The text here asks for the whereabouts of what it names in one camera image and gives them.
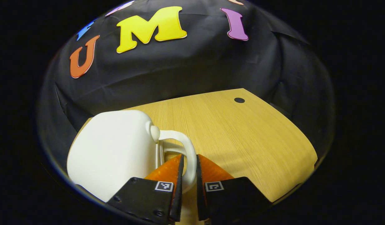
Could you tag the white suitcase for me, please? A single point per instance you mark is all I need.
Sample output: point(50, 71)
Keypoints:
point(114, 150)

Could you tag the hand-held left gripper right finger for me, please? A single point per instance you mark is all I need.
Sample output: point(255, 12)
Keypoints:
point(201, 190)

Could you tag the black backdrop cloth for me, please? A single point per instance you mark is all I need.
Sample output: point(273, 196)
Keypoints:
point(195, 72)

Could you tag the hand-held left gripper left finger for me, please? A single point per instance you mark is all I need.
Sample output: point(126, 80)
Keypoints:
point(179, 190)

